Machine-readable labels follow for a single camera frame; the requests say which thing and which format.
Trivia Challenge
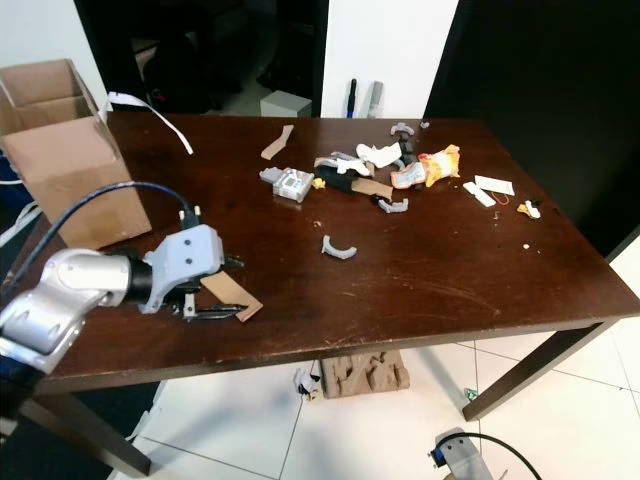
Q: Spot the short cardboard strip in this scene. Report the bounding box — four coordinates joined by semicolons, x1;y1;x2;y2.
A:
198;272;264;323

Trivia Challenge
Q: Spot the grey boxed gadget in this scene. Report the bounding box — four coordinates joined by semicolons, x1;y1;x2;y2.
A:
258;166;314;204

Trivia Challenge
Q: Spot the white plug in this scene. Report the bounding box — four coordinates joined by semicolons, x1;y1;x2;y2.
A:
295;365;323;396

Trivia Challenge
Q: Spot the curved cardboard scrap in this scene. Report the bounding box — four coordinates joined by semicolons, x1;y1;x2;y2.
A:
261;124;295;161

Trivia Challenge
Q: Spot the black crumpled wrapper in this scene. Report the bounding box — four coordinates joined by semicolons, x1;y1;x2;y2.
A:
315;155;396;197

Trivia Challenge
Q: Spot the brown paper strip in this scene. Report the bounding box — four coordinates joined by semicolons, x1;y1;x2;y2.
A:
345;178;394;199

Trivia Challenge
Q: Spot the brown moulded pulp tray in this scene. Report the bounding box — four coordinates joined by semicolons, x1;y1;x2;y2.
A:
320;352;411;399

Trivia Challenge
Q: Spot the grey box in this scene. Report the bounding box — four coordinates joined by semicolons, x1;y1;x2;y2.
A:
259;90;313;118

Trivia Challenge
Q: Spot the dark wooden table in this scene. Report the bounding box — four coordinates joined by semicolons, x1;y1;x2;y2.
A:
0;112;640;479

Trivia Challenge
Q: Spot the tall open cardboard box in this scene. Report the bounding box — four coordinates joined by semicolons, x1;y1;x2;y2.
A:
0;58;153;251

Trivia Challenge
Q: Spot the white crumpled paper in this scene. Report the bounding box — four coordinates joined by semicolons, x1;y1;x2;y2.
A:
355;142;403;169

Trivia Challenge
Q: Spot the grey stick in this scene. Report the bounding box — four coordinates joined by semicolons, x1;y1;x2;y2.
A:
365;80;385;118

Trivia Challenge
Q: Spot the orange yellow snack bag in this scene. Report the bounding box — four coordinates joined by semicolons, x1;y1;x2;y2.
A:
390;145;461;191

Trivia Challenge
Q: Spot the white flat stick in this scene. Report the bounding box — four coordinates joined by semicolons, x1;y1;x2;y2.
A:
463;182;498;209

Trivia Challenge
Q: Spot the white paper tag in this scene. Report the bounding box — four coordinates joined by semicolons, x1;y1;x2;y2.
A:
473;175;516;197

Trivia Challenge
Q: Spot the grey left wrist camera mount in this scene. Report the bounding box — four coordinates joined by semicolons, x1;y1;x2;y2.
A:
145;224;226;313

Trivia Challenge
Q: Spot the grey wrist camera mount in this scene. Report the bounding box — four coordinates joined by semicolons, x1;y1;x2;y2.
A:
432;428;496;480
145;224;226;313

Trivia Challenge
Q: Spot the white strap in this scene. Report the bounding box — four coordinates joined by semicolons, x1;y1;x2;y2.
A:
108;90;194;156

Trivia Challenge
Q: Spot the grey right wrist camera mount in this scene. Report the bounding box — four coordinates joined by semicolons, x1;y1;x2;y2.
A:
432;428;496;480

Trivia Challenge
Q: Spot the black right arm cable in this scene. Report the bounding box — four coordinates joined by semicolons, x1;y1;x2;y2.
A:
465;431;546;480

